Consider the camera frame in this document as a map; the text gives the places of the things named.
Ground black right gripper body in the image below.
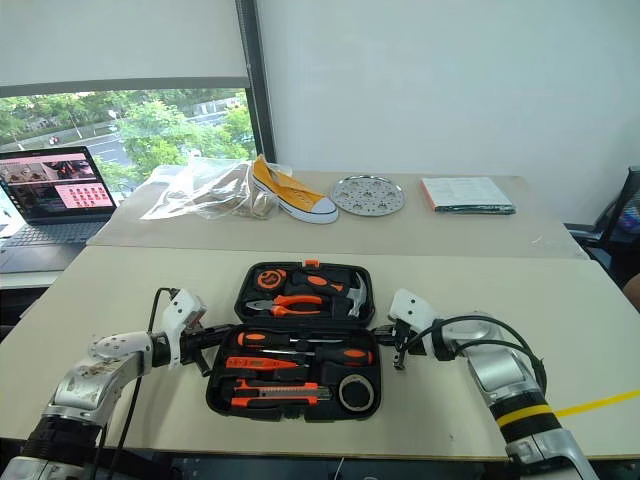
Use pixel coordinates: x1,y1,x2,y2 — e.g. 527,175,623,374
392,323,427,371

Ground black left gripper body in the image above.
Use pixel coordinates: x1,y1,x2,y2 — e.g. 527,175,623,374
178,326,215,378

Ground flathead screwdriver black orange handle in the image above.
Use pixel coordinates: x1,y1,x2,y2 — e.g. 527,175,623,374
236,330,345,350

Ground Phillips screwdriver black orange handle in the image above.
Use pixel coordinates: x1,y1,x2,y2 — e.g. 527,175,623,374
258,345,376,370

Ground orange voltage tester pen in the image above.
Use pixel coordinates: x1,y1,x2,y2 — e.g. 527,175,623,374
224,355,302,372

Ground black electrical tape roll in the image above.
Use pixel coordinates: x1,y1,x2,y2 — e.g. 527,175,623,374
337,375,376,413

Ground orange black utility knife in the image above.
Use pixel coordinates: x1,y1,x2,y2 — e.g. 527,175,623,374
230,378,333,408

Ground black tool case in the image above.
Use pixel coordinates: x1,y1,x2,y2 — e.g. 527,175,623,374
205,258,384,422

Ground orange black tape measure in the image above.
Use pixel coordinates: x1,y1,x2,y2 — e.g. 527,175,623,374
255,267,289,292

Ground round perforated metal plate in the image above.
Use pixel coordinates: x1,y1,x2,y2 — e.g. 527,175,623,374
330,174,408,220

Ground clear plastic bag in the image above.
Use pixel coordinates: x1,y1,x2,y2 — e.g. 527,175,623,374
139,155,281,222

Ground yellow canvas sneaker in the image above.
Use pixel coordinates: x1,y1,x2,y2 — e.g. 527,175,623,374
250,154,340,225

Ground white paper booklet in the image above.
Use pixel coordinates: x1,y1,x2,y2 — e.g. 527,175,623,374
419,175,518,216

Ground yellow tape strip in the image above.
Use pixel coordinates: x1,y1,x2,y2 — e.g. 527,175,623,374
553,389,640,419

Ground open black laptop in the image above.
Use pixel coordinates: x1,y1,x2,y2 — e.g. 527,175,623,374
0,145,119,249

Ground black office chair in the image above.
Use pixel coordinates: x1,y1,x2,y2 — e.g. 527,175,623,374
563,166,640,292

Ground white roller window blind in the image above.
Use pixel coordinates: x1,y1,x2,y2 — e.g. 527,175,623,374
0,0,250,99

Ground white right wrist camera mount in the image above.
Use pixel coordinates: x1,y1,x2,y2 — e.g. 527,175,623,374
388,288,442,335

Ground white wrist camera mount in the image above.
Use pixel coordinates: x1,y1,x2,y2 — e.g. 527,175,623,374
160,288,208,371
388,288,442,335

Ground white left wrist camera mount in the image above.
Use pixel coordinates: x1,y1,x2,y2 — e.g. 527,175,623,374
160,288,208,371

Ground claw hammer black orange handle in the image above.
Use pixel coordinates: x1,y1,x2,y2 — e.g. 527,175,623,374
286,270,372,319

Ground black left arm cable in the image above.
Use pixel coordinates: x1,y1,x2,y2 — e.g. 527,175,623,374
82,286,182,480

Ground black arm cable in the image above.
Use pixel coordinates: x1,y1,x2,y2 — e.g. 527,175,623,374
82,286,182,480
403,313,549,397

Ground orange handled pliers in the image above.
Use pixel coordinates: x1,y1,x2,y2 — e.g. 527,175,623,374
244,293,326,318

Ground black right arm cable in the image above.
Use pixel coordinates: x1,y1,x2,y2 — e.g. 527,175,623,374
403,313,549,397

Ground black window frame post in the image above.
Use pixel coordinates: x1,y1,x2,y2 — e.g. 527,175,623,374
233,0,277,165

